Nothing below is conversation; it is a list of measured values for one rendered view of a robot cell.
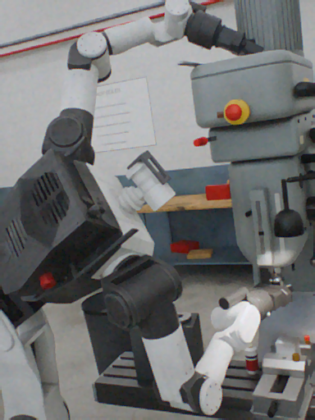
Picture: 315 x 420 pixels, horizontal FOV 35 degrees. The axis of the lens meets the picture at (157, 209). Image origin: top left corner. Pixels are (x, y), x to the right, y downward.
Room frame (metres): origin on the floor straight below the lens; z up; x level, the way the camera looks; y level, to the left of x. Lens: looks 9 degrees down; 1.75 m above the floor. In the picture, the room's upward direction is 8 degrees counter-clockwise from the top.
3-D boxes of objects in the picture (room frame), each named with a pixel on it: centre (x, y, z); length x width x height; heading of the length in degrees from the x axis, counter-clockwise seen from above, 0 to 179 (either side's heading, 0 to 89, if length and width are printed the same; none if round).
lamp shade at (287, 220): (1.18, -0.31, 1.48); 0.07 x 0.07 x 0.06
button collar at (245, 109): (1.21, -0.22, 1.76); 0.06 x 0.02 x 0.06; 64
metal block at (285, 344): (1.41, -0.33, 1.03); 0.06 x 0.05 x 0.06; 61
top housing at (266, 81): (1.43, -0.33, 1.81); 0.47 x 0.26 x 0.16; 154
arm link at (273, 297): (1.35, -0.26, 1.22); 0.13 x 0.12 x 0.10; 46
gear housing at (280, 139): (1.45, -0.35, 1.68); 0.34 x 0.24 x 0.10; 154
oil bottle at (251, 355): (1.51, -0.23, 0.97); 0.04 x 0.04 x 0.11
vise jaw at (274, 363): (1.36, -0.31, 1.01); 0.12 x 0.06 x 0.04; 61
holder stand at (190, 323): (1.59, 0.03, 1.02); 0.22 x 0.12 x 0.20; 75
